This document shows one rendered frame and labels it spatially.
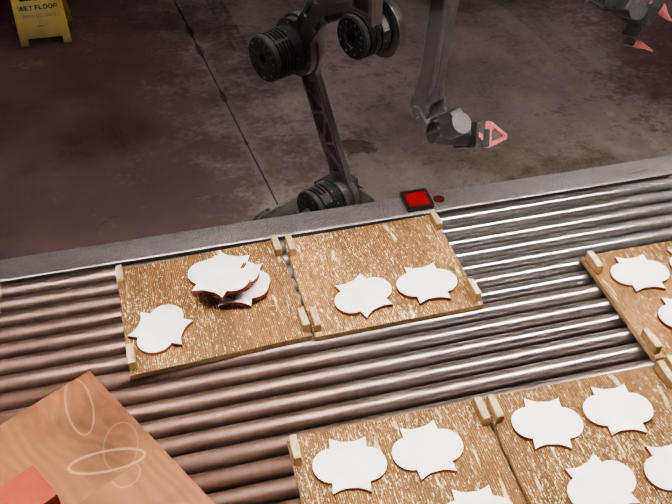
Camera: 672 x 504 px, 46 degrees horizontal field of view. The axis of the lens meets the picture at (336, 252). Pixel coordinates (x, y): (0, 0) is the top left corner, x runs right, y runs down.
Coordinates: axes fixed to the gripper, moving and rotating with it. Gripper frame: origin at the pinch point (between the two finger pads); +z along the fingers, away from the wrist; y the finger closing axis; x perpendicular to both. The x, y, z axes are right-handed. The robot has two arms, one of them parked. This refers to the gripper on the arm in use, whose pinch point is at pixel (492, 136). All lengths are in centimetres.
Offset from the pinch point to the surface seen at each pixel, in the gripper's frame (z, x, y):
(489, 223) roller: -0.9, -23.2, 1.3
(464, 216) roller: -5.4, -21.5, -4.0
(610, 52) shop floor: 230, 73, -185
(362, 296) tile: -43, -40, 9
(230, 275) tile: -72, -36, -3
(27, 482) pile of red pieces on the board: -123, -58, 57
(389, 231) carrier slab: -27.5, -25.8, -6.2
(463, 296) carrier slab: -21.1, -40.0, 18.4
